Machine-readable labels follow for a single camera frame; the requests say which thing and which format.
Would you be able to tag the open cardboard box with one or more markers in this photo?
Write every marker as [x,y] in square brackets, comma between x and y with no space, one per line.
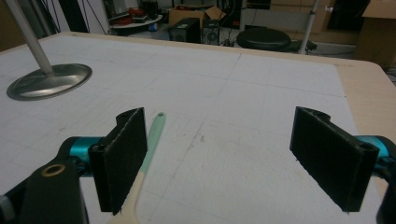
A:
[194,14]

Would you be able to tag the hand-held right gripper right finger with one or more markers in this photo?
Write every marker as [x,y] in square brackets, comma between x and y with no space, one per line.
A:
[330,155]

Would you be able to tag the white round table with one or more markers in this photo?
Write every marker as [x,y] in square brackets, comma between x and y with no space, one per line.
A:
[137,21]

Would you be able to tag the white metal stand pole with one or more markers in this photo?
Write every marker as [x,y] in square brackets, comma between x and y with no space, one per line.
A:
[308,26]

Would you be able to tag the black computer tower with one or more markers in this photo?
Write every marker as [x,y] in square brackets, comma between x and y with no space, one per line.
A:
[186,30]

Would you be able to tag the large brown cardboard box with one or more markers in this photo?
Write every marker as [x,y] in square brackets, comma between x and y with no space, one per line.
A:
[376,34]

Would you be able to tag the metal stand with round base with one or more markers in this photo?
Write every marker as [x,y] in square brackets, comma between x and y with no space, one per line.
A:
[46,77]

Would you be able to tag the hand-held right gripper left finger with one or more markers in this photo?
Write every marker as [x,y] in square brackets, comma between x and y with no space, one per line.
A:
[120,161]

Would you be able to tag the black round stool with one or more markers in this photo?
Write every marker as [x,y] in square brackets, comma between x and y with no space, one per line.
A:
[264,39]

